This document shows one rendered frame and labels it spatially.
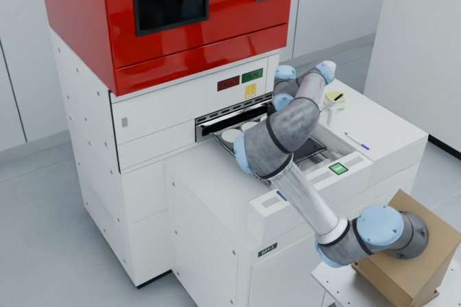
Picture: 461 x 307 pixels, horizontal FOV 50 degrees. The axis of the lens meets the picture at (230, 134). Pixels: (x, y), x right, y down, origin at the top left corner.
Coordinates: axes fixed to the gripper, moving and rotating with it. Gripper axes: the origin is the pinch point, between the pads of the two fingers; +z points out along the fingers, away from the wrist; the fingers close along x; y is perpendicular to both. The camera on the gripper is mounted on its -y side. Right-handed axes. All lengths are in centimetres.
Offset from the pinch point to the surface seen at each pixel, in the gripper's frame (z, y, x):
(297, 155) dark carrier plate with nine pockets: 9.6, -7.1, -5.0
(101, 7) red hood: -57, 65, 3
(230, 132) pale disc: 10.4, 22.0, -18.3
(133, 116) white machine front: -10, 60, 0
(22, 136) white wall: 90, 168, -97
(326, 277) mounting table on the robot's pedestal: 14, -16, 52
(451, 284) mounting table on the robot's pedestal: 14, -57, 51
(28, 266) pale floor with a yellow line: 99, 129, -2
